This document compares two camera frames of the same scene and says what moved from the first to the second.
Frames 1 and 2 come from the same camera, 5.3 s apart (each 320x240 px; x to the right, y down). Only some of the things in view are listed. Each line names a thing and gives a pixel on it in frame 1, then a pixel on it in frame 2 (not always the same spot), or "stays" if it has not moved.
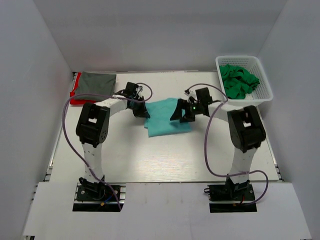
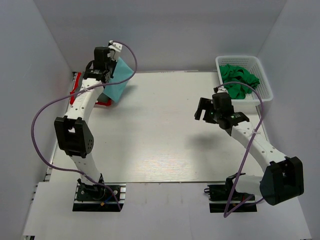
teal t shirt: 159,122 -> 121,72
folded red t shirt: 76,101 stays
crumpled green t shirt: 237,81 stays
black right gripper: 182,104 -> 205,104
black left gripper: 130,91 -> 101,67
